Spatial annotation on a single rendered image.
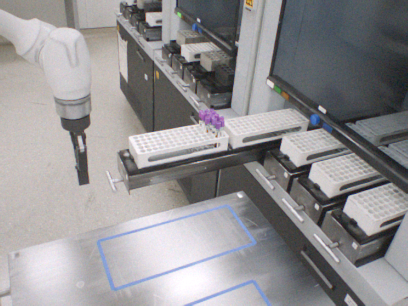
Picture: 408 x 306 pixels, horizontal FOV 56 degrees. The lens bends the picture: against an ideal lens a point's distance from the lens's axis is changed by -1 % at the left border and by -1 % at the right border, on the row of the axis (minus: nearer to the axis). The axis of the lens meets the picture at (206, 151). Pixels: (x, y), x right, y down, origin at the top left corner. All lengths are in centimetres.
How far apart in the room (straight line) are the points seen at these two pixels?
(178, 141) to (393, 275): 69
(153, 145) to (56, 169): 145
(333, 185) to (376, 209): 13
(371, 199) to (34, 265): 84
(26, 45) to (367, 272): 103
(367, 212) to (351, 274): 17
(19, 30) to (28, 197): 145
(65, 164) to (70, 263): 170
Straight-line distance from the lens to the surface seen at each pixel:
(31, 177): 252
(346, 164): 121
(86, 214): 220
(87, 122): 104
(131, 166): 115
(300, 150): 122
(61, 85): 97
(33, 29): 107
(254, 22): 143
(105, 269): 88
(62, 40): 94
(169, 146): 115
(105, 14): 469
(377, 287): 108
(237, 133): 124
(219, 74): 167
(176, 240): 93
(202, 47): 192
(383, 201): 112
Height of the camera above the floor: 151
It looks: 35 degrees down
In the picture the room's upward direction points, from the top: 5 degrees clockwise
